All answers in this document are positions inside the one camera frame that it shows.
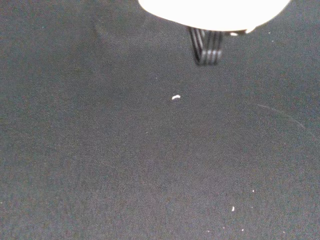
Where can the black cloth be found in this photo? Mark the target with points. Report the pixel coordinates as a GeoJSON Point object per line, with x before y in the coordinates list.
{"type": "Point", "coordinates": [150, 150]}

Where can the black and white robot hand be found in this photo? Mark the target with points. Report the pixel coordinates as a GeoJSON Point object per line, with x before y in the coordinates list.
{"type": "Point", "coordinates": [215, 12]}

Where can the white crumb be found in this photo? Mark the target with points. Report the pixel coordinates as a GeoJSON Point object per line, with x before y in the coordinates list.
{"type": "Point", "coordinates": [176, 97]}

